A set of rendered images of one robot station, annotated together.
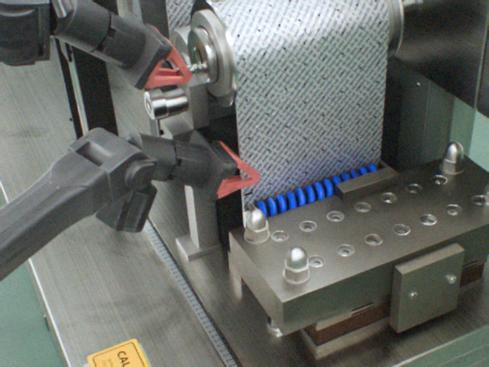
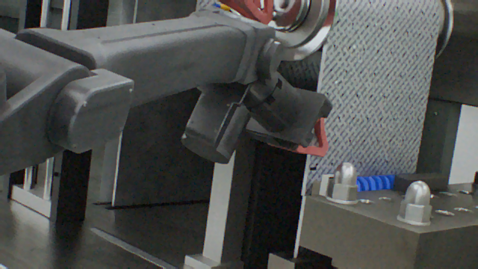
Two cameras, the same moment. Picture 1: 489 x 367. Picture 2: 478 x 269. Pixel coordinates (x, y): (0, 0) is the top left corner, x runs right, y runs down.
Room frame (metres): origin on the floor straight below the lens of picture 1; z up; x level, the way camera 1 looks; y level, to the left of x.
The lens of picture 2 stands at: (-0.04, 0.45, 1.22)
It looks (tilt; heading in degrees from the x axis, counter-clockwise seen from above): 8 degrees down; 339
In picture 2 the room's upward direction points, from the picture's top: 8 degrees clockwise
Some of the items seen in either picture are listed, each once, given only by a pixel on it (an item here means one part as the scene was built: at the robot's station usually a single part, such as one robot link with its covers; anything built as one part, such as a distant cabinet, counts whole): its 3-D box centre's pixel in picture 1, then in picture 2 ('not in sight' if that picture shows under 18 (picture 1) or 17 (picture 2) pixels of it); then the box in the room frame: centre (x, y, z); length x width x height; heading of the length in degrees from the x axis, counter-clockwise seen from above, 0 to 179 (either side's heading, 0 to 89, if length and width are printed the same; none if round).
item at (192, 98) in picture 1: (189, 170); (228, 152); (0.94, 0.09, 1.05); 0.06 x 0.05 x 0.31; 114
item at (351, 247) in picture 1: (380, 234); (451, 225); (0.82, -0.18, 1.00); 0.40 x 0.16 x 0.06; 114
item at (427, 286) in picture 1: (427, 288); not in sight; (0.75, -0.23, 0.96); 0.10 x 0.03 x 0.11; 114
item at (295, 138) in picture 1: (313, 138); (372, 122); (0.92, -0.10, 1.11); 0.23 x 0.01 x 0.18; 114
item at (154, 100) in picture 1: (155, 104); not in sight; (0.92, 0.12, 1.18); 0.04 x 0.02 x 0.04; 24
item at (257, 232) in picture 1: (256, 223); (344, 181); (0.80, -0.01, 1.05); 0.04 x 0.04 x 0.04
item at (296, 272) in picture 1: (296, 261); (417, 201); (0.72, -0.06, 1.05); 0.04 x 0.04 x 0.04
